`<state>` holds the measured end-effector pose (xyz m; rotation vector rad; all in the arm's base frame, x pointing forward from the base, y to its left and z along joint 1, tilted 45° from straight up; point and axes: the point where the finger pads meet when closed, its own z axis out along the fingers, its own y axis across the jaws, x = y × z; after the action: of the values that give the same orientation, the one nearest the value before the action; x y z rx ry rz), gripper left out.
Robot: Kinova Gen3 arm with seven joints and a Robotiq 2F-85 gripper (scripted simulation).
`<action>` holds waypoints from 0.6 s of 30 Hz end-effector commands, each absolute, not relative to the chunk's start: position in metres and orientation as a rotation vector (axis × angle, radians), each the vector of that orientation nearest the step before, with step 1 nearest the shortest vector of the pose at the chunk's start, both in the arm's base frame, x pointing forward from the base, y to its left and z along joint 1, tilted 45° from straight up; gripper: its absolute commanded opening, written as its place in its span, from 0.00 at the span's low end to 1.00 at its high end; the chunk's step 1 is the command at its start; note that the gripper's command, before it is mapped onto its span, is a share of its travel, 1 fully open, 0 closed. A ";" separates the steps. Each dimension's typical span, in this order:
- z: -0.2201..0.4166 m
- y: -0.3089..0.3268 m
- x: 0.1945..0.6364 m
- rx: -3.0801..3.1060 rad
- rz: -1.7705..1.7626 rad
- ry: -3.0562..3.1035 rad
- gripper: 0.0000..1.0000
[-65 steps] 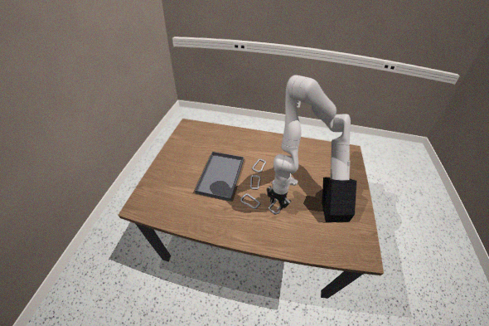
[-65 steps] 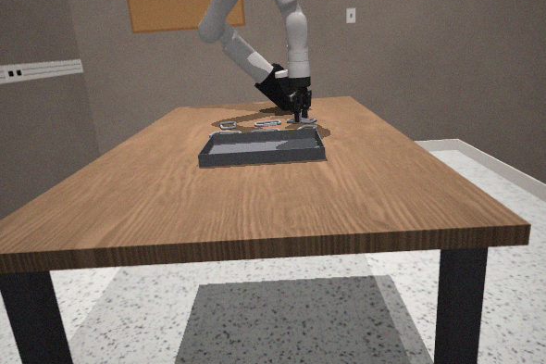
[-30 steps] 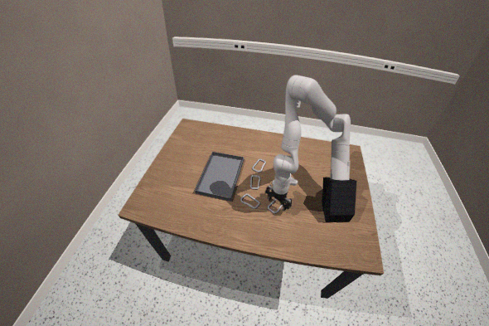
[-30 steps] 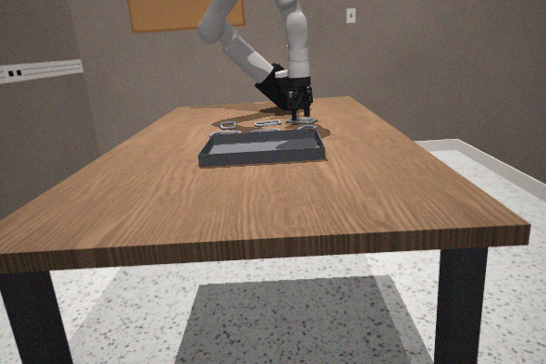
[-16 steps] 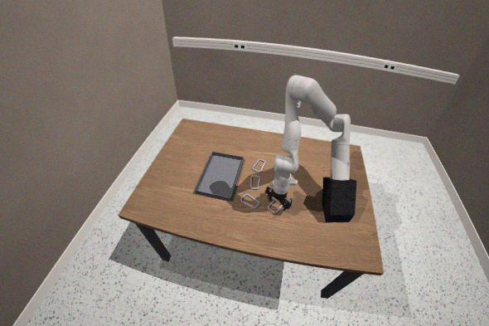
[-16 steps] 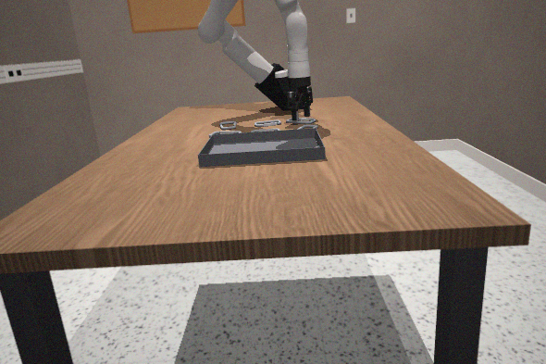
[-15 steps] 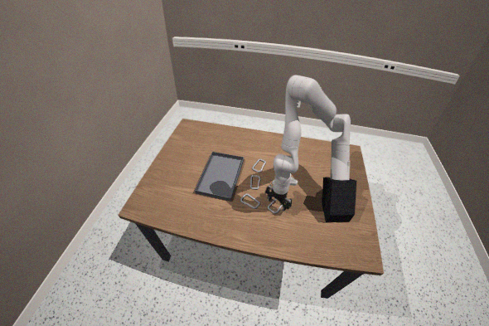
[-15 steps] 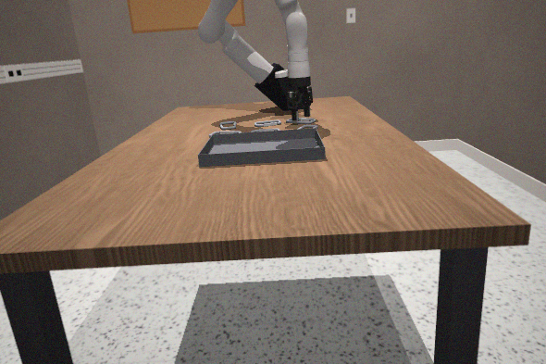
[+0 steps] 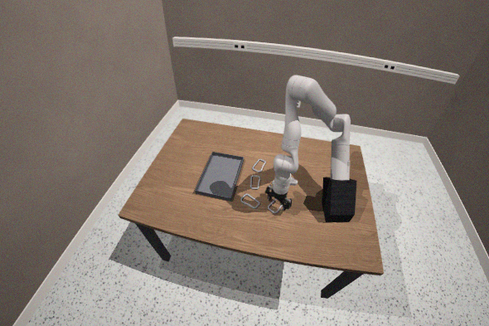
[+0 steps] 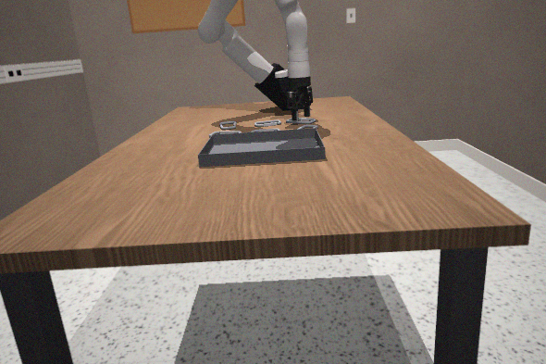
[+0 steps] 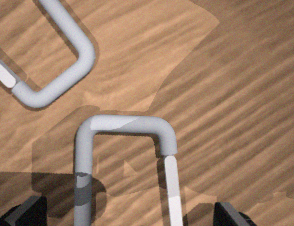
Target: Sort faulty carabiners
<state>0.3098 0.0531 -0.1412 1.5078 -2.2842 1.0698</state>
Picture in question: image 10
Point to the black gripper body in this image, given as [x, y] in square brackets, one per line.
[299, 85]

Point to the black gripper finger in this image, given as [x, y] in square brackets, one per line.
[308, 101]
[291, 100]

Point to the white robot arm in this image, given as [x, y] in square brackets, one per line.
[211, 28]

